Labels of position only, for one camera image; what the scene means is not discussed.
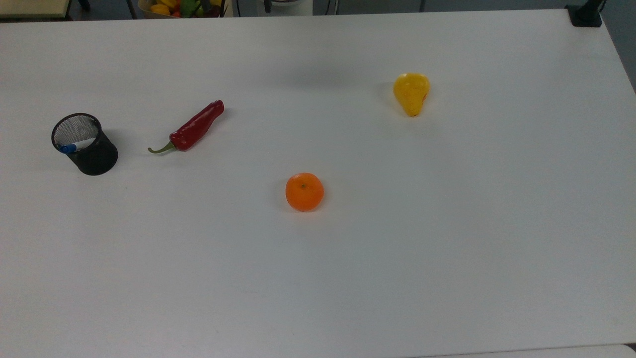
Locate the black mesh pen cup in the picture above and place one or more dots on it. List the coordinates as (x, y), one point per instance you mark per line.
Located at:
(94, 155)

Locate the white marker pen blue cap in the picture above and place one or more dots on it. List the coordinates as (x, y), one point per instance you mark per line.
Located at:
(74, 146)

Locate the beige side table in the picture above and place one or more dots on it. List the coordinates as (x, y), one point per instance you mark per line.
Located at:
(32, 7)

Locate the basket of toy vegetables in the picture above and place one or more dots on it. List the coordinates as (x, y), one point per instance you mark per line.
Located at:
(181, 7)

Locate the orange mandarin fruit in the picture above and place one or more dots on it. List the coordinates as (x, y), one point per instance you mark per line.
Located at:
(304, 192)

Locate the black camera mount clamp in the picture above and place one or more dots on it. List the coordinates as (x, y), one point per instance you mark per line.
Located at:
(586, 14)

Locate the red chili pepper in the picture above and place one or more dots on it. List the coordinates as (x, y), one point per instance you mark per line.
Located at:
(195, 128)

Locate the yellow pear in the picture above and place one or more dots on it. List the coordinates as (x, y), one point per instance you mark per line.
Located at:
(411, 93)

